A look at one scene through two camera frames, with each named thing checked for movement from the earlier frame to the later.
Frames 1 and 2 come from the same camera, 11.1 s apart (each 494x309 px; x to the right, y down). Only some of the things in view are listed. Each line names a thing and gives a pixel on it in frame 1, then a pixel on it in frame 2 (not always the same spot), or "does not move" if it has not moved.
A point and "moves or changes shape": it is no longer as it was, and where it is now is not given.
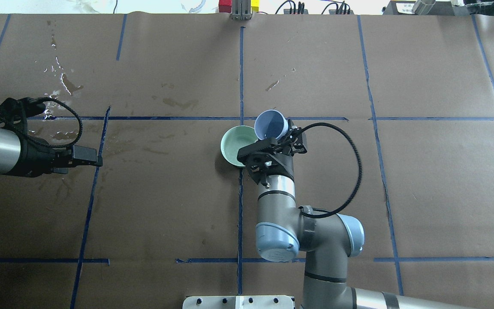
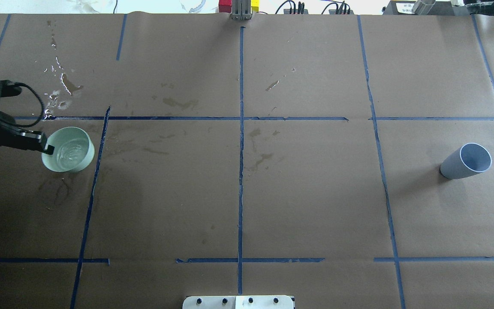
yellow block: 255,4 does not move
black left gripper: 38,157 -> 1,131
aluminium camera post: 241,10 does not move
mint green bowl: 235,138 moves or changes shape
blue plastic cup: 270,123 -> 468,158
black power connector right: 343,9 does not move
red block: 225,6 does not move
